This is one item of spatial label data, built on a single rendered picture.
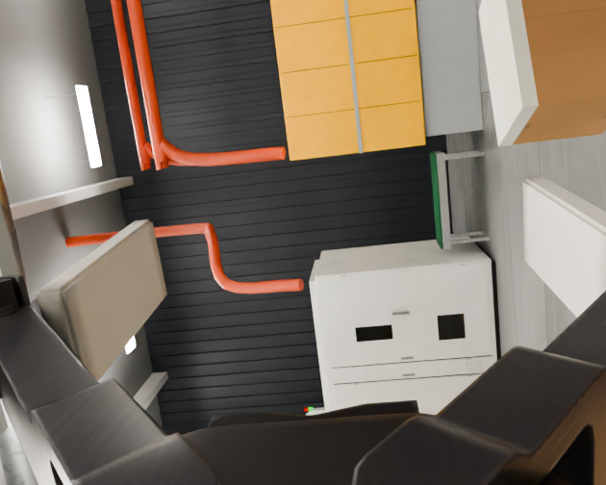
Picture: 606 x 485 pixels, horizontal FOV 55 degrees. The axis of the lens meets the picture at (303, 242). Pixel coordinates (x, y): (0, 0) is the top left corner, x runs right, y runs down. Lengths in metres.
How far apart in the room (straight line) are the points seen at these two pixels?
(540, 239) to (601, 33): 2.15
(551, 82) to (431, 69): 5.56
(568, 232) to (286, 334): 11.49
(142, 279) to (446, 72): 7.57
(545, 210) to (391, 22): 7.51
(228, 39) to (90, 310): 11.01
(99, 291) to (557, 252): 0.13
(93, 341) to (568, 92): 2.10
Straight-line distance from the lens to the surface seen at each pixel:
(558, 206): 0.18
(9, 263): 2.78
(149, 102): 8.32
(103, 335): 0.17
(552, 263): 0.19
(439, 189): 7.73
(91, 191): 10.04
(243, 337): 11.82
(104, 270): 0.18
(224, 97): 11.10
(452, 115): 7.73
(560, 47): 2.27
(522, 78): 2.19
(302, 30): 7.69
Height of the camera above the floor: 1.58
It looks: 6 degrees up
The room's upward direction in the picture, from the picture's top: 96 degrees counter-clockwise
